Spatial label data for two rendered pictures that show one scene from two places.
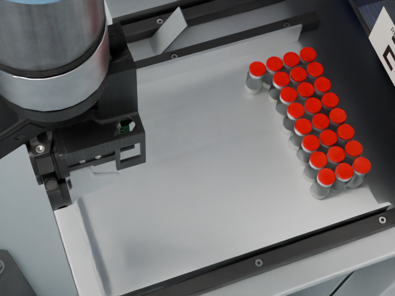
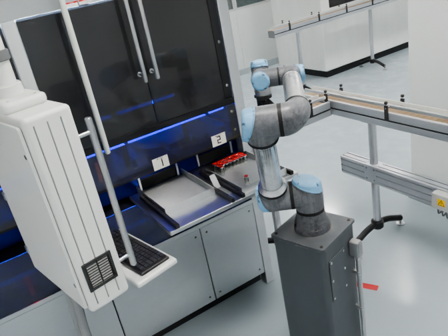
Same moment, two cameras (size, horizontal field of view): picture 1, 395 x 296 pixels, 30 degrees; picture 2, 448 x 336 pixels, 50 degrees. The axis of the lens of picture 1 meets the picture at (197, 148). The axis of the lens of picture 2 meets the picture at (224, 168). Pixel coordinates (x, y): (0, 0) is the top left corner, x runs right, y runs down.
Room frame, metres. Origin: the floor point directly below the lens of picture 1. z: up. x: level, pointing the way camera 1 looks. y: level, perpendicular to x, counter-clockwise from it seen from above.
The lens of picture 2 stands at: (0.50, 2.13, 1.89)
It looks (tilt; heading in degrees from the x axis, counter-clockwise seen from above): 24 degrees down; 269
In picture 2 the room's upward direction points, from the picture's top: 11 degrees counter-clockwise
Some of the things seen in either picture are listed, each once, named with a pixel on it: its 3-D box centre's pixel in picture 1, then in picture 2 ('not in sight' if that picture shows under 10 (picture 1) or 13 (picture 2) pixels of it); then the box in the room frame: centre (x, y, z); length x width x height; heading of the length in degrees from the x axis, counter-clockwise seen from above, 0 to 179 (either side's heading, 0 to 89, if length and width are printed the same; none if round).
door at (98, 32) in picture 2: not in sight; (93, 77); (0.94, 0.03, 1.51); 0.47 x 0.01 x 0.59; 27
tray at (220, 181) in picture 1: (210, 155); (245, 171); (0.37, -0.02, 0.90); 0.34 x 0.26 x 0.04; 116
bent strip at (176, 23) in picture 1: (130, 44); (220, 184); (0.50, 0.10, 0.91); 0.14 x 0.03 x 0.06; 117
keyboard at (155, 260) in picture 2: not in sight; (129, 249); (0.94, 0.36, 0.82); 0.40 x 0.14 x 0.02; 128
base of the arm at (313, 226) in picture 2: not in sight; (311, 217); (0.16, 0.43, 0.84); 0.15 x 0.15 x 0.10
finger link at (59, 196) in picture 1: (53, 175); not in sight; (0.21, 0.11, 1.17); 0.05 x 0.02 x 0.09; 26
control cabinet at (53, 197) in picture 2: not in sight; (49, 195); (1.14, 0.48, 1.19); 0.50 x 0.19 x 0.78; 128
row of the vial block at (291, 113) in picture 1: (296, 126); (232, 164); (0.42, -0.12, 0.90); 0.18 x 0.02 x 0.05; 26
